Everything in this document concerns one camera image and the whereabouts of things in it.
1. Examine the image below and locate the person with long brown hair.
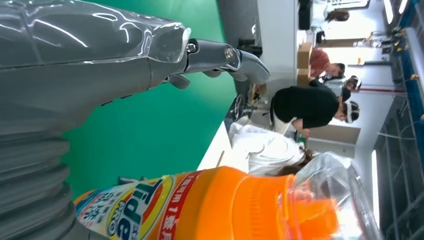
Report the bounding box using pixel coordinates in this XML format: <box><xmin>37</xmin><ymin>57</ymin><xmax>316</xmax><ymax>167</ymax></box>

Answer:
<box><xmin>312</xmin><ymin>0</ymin><xmax>351</xmax><ymax>38</ymax></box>

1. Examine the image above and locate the white cabinet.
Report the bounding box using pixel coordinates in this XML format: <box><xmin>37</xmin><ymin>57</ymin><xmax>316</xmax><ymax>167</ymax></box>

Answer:
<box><xmin>216</xmin><ymin>0</ymin><xmax>298</xmax><ymax>100</ymax></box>

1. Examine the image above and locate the long ceiling light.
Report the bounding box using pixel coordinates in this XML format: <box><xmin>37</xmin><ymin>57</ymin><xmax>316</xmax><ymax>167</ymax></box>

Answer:
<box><xmin>383</xmin><ymin>0</ymin><xmax>396</xmax><ymax>25</ymax></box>
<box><xmin>370</xmin><ymin>149</ymin><xmax>381</xmax><ymax>229</ymax></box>

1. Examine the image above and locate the orange detergent bottle clear cap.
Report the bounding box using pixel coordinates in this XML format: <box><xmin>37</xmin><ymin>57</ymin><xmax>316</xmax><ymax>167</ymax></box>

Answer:
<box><xmin>73</xmin><ymin>152</ymin><xmax>382</xmax><ymax>240</ymax></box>

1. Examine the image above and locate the cardboard box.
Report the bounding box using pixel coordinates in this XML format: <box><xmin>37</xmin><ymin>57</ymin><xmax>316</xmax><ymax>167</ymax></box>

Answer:
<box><xmin>296</xmin><ymin>42</ymin><xmax>314</xmax><ymax>70</ymax></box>
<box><xmin>296</xmin><ymin>68</ymin><xmax>313</xmax><ymax>88</ymax></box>

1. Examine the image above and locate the person in red shirt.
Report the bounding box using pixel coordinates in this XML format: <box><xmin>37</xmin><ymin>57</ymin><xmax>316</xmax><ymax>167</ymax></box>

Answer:
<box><xmin>309</xmin><ymin>48</ymin><xmax>346</xmax><ymax>79</ymax></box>

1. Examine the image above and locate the person in white coat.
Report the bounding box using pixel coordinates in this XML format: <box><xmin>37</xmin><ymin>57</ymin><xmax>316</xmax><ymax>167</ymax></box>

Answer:
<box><xmin>227</xmin><ymin>121</ymin><xmax>316</xmax><ymax>177</ymax></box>

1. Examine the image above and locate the black monitor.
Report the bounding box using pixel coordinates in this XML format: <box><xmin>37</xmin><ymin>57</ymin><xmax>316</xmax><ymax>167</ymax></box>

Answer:
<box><xmin>297</xmin><ymin>0</ymin><xmax>313</xmax><ymax>31</ymax></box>

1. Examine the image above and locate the person in black shirt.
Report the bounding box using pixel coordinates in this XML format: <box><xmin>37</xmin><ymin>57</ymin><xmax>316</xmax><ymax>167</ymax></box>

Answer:
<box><xmin>269</xmin><ymin>79</ymin><xmax>361</xmax><ymax>137</ymax></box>

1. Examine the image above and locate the black box stack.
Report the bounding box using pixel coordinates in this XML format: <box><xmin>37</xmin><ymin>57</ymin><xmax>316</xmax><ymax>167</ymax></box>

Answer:
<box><xmin>237</xmin><ymin>37</ymin><xmax>263</xmax><ymax>58</ymax></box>

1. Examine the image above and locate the ribbed grey left arm sleeve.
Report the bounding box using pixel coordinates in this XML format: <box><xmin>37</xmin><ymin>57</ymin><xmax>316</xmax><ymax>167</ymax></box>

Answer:
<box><xmin>0</xmin><ymin>130</ymin><xmax>110</xmax><ymax>240</ymax></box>

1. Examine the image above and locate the person wearing dark headset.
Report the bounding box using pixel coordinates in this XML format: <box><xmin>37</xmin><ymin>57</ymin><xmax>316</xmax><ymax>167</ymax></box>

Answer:
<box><xmin>317</xmin><ymin>74</ymin><xmax>363</xmax><ymax>102</ymax></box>

